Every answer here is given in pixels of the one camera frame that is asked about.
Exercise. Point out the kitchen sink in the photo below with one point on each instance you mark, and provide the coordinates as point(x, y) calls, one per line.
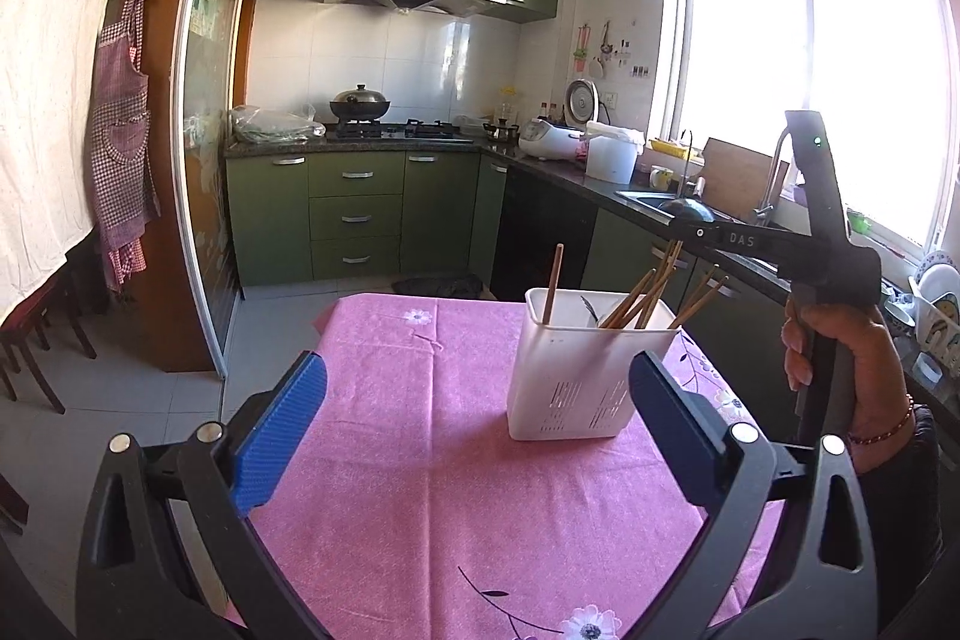
point(645, 201)

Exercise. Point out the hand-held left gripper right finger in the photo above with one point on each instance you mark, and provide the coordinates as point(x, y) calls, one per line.
point(679, 430)

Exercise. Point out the black wok with lid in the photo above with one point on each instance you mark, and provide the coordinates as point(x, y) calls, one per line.
point(360, 104)

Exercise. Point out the wooden cutting board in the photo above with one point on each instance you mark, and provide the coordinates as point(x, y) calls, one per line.
point(739, 179)

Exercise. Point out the black pan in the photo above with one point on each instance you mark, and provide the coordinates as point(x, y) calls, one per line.
point(679, 206)

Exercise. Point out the checkered purple apron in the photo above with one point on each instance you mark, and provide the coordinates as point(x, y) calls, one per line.
point(120, 160)

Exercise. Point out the kitchen window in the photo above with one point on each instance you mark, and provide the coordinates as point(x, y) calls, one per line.
point(810, 85)

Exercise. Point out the yellow cup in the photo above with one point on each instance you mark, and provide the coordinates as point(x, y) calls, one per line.
point(660, 178)

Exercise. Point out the white dish rack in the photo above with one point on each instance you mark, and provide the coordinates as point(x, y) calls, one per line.
point(926, 340)

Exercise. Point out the wooden chopstick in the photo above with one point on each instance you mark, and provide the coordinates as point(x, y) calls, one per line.
point(553, 284)
point(694, 296)
point(654, 286)
point(658, 302)
point(631, 291)
point(705, 302)

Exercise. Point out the black gas stove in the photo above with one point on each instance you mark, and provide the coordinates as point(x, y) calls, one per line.
point(405, 130)

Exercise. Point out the red hanging ornament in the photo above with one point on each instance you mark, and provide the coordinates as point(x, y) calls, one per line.
point(581, 44)

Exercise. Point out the white rice cooker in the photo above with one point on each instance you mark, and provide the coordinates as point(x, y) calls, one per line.
point(551, 138)

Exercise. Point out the white plate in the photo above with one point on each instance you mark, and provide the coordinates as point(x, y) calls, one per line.
point(941, 280)

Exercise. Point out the white plastic bucket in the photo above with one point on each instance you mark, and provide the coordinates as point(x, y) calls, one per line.
point(611, 156)

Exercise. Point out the white plastic utensil holder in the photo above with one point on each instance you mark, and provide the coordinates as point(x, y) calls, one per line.
point(555, 370)

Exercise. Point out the person's right forearm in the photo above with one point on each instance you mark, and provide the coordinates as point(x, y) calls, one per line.
point(900, 497)

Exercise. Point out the green base cabinets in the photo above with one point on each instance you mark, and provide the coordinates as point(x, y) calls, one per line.
point(352, 212)

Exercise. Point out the person's right hand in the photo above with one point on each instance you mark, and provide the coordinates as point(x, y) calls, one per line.
point(877, 370)

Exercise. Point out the tall steel faucet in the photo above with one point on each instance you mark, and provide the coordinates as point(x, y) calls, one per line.
point(772, 175)

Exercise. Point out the bundle of wooden chopsticks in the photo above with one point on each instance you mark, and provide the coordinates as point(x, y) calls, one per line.
point(643, 287)

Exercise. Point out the dark side base cabinets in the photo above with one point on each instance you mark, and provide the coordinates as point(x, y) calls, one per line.
point(547, 235)

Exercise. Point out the green cup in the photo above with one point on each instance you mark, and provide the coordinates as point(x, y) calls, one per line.
point(859, 222)

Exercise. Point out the dark wooden chair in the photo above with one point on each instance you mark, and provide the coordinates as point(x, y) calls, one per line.
point(37, 340)

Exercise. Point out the pink floral tablecloth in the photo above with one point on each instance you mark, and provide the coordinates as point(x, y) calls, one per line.
point(420, 422)

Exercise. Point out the plastic-wrapped dishes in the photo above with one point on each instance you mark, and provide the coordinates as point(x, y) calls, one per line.
point(270, 124)

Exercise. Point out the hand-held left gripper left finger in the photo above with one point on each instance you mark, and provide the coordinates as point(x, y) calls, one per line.
point(281, 430)

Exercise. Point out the dark floor mat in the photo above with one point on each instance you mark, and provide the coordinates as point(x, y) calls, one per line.
point(439, 286)

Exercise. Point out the condiment bottles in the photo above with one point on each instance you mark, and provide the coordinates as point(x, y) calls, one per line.
point(525, 109)

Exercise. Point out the yellow plastic tray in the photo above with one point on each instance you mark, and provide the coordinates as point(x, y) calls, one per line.
point(671, 147)

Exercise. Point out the dark stone countertop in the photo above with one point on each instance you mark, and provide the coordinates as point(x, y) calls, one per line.
point(570, 175)

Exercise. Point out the sliding glass door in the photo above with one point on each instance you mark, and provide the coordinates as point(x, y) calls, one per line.
point(214, 160)

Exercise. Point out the thin steel faucet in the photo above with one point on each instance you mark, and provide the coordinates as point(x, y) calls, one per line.
point(686, 160)

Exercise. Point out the white hanging cloth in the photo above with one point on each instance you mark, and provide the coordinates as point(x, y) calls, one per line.
point(52, 85)

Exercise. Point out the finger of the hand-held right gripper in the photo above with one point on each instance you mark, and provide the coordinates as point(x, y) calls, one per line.
point(739, 242)

